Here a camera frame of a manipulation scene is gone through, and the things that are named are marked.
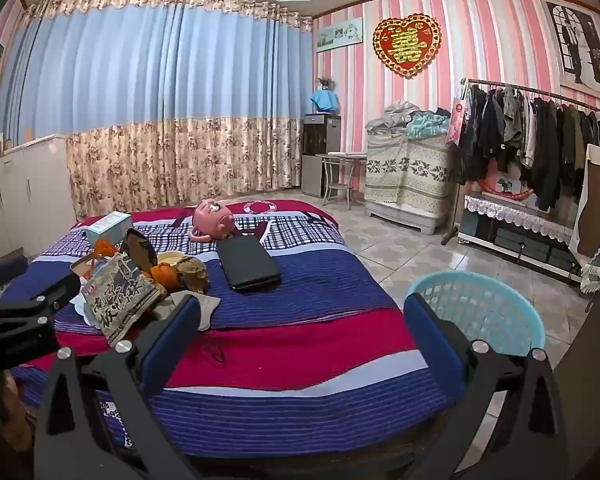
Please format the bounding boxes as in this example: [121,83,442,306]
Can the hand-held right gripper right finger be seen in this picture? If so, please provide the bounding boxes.
[403,292,568,480]

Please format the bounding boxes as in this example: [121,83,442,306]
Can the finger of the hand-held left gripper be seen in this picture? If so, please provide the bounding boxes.
[32,274,84,319]
[0,256,29,307]

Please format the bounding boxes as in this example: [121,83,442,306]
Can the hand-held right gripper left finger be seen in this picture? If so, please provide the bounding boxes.
[34,296,203,480]

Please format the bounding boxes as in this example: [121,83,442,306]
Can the white cartoon paper card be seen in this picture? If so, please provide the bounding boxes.
[72,295,101,331]

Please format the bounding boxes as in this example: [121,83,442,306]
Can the beige cloth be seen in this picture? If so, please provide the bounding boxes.
[170,292,221,331]

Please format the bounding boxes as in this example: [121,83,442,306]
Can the grey printed snack bag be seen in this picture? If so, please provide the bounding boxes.
[80,252,168,348]

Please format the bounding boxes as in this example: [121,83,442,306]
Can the light blue plastic basket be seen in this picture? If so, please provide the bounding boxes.
[405,270,547,361]

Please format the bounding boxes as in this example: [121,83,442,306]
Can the orange fruit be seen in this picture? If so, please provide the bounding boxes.
[150,262,181,291]

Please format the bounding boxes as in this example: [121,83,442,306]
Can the brown wrapper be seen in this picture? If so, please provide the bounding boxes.
[177,256,210,293]

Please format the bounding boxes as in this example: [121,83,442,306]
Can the dark foil snack packet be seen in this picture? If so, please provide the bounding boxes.
[120,228,158,281]

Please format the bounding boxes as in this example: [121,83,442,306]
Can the person's left forearm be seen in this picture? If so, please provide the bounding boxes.
[0,372,33,441]

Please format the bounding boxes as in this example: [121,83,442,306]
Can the teal cardboard box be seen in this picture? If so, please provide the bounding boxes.
[85,211,132,248]

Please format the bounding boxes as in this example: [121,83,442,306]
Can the white low cabinet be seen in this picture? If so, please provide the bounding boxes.
[0,132,78,266]

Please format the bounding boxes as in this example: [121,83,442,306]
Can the black flat case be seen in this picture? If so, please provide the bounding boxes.
[216,236,282,292]

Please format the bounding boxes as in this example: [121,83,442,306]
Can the low dark media cabinet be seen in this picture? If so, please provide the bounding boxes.
[457,195,588,281]

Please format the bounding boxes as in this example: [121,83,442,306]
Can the pink cartoon mug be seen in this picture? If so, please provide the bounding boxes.
[189,199,237,241]

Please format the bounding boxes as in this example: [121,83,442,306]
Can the white lace cloth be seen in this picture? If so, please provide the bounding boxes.
[464,195,581,243]

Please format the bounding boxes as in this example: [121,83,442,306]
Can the red curved ornament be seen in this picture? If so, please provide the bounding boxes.
[480,177,533,202]

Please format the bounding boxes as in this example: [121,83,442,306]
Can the dark wooden furniture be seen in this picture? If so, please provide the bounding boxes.
[550,280,600,461]

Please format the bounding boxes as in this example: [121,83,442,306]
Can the cloth covered appliance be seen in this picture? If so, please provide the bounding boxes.
[364,130,456,235]

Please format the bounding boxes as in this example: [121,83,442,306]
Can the framed photo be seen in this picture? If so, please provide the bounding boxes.
[497,175,536,200]

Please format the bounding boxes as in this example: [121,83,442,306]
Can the small metal table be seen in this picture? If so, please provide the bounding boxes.
[316,151,368,209]

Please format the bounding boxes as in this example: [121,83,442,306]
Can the grey water dispenser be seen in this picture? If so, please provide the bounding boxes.
[301,112,342,198]

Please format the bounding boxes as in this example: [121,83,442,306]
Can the teal plaid cloth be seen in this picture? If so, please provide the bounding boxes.
[405,110,451,140]

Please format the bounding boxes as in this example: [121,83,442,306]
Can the pink hanging bag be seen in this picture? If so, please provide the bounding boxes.
[447,85,473,148]

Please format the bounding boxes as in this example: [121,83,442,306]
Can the blue and floral curtain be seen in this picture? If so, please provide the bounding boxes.
[0,0,315,218]

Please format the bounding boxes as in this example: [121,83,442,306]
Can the row of hanging clothes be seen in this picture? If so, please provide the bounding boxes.
[455,84,600,213]

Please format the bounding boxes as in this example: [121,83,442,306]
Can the grey crumpled clothes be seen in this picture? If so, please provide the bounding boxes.
[370,101,421,133]

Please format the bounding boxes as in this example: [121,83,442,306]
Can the blue bottle cover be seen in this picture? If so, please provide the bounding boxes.
[310,89,340,113]

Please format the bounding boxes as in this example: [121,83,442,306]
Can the metal clothes rack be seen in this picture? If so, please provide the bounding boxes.
[442,77,600,246]

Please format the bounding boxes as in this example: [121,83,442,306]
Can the red heart wall decoration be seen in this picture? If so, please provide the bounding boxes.
[372,15,443,80]

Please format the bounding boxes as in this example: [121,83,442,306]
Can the landscape wall picture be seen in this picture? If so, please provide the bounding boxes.
[315,16,365,54]

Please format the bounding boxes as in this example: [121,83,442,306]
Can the wedding wall poster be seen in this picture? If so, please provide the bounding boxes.
[545,0,600,96]

